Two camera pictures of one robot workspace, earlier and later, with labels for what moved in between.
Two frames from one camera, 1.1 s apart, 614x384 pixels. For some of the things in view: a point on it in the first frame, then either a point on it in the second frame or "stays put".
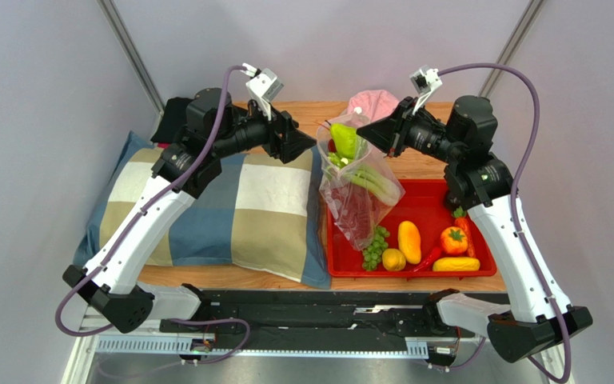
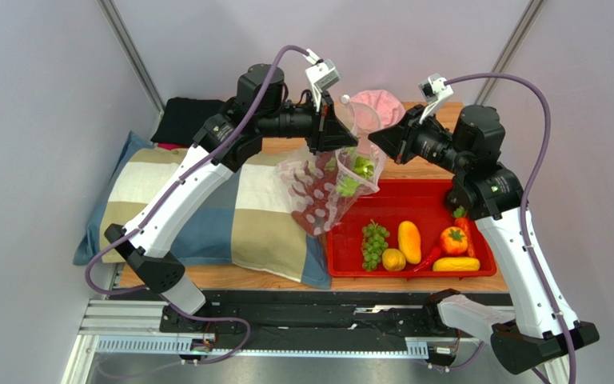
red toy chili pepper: (427, 265) stays put
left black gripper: (293, 142) to (328, 134)
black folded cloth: (174, 118) stays put
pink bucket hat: (377, 104) stays put
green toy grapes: (373, 253) stays put
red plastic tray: (426, 238) stays put
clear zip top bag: (356, 188) to (319, 186)
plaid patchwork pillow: (262, 213) stays put
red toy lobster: (354, 210) to (311, 186)
